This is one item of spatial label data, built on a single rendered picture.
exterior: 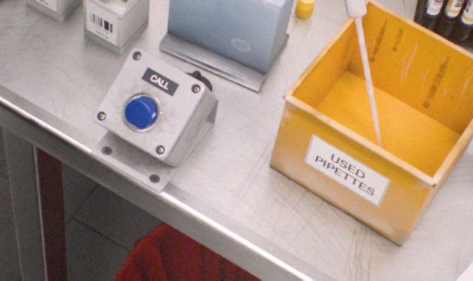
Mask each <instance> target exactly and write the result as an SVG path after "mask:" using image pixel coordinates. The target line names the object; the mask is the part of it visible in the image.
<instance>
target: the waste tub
mask: <svg viewBox="0 0 473 281"><path fill-rule="evenodd" d="M365 4H366V5H367V14H365V15H363V16H362V18H361V19H362V27H363V32H364V41H365V45H366V50H367V58H369V59H368V64H370V73H371V77H372V83H373V91H374V96H375V101H376V110H377V116H378V123H379V128H380V135H381V141H382V148H381V147H379V145H378V140H377V137H376V130H375V126H374V122H373V116H372V111H371V107H370V103H369V98H368V94H367V85H366V81H365V75H364V67H363V62H362V58H361V49H360V44H359V39H358V35H357V30H356V26H355V20H354V18H353V17H349V18H348V19H347V20H346V21H345V23H343V25H342V26H341V27H340V28H339V30H338V31H337V32H336V33H335V35H334V36H333V37H332V38H331V40H330V41H328V43H327V44H326V45H325V46H324V47H323V50H322V51H321V52H319V53H318V55H317V56H316V57H315V59H314V60H313V61H312V62H311V64H309V65H308V66H307V67H306V70H305V71H304V72H303V73H302V74H301V75H300V76H299V77H298V79H297V80H296V81H295V83H294V84H293V85H292V86H291V88H289V90H288V91H287V92H286V93H285V94H284V95H283V99H284V100H285V105H284V108H283V114H282V117H281V120H280V123H279V126H278V130H277V136H276V139H275V143H274V148H273V152H272V156H271V160H270V167H272V168H274V169H275V170H277V171H278V172H281V173H282V174H283V175H285V176H286V177H288V178H290V179H291V180H293V181H295V182H297V183H298V184H299V185H301V186H303V187H305V188H306V189H308V190H309V191H312V192H313V193H315V195H317V196H319V197H320V198H323V199H324V200H326V201H328V202H329V203H331V204H332V205H334V206H335V207H337V208H338V209H341V210H343V211H344V212H345V213H347V214H348V215H349V216H352V217H353V218H355V219H357V220H359V221H360V222H361V223H363V224H364V225H366V226H368V227H370V228H372V229H374V230H375V231H376V232H377V233H380V234H381V235H383V236H384V237H387V238H388V239H390V240H391V241H392V242H395V243H396V244H398V245H399V246H402V245H403V244H404V243H405V242H406V240H407V238H408V237H409V235H410V234H411V231H412V230H414V228H415V226H416V224H417V223H418V221H419V219H420V218H421V216H423V214H424V213H425V211H426V209H427V207H428V205H429V204H430V203H431V202H432V201H433V199H434V197H435V195H436V194H437V193H438V191H439V190H440V188H441V187H442V185H443V184H444V182H445V180H446V179H447V177H448V175H450V174H451V172H452V170H453V168H454V167H455V165H456V163H457V162H458V161H459V160H460V158H461V156H462V155H463V153H464V152H465V150H466V149H467V148H468V146H469V144H470V143H471V140H472V138H473V54H471V53H470V52H468V51H466V50H463V49H462V48H460V47H458V45H455V44H454V43H452V42H449V41H448V40H446V39H444V38H442V37H440V36H438V35H437V34H435V33H433V32H431V31H430V30H427V29H425V28H423V27H422V26H419V25H418V24H417V23H415V22H413V21H411V20H409V19H406V18H405V17H404V16H400V14H398V13H397V12H395V11H392V10H390V9H389V8H387V7H384V6H382V5H381V4H380V3H378V2H377V1H374V0H366V2H365Z"/></svg>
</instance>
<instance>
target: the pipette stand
mask: <svg viewBox="0 0 473 281"><path fill-rule="evenodd" d="M293 3H294V0H170V6H169V16H168V25H167V33H166V35H165V36H164V37H163V38H162V40H161V42H160V43H159V48H160V50H162V51H166V52H167V53H170V54H172V55H175V56H178V57H180V59H183V60H186V61H188V62H191V63H193V64H196V65H199V66H201V67H203V68H205V69H207V70H209V71H212V72H213V73H215V74H219V75H221V76H223V77H227V78H229V80H232V81H234V82H236V83H240V84H242V85H245V86H247V87H249V88H252V89H253V90H255V91H260V89H261V87H262V85H263V83H264V82H265V80H266V77H267V76H268V74H270V72H271V70H272V68H273V66H274V64H275V63H276V61H277V58H278V57H279V56H280V54H281V52H282V51H283V48H284V47H285V45H286V43H287V42H288V40H289V37H290V34H287V33H286V31H287V27H288V24H289V21H290V17H291V13H292V7H293Z"/></svg>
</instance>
